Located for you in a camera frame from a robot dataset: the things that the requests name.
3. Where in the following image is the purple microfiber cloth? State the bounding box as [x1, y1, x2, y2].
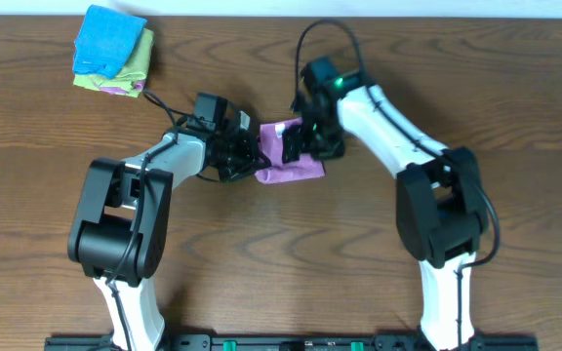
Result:
[255, 118, 325, 184]

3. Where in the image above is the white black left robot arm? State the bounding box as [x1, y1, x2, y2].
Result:
[63, 91, 270, 350]

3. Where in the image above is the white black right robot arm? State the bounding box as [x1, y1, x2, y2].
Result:
[281, 57, 489, 350]

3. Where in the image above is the pink folded cloth in stack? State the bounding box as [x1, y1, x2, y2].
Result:
[99, 80, 145, 98]

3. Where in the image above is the green folded cloth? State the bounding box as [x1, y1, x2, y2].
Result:
[73, 28, 154, 92]

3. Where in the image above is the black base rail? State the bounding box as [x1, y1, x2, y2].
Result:
[44, 332, 540, 351]

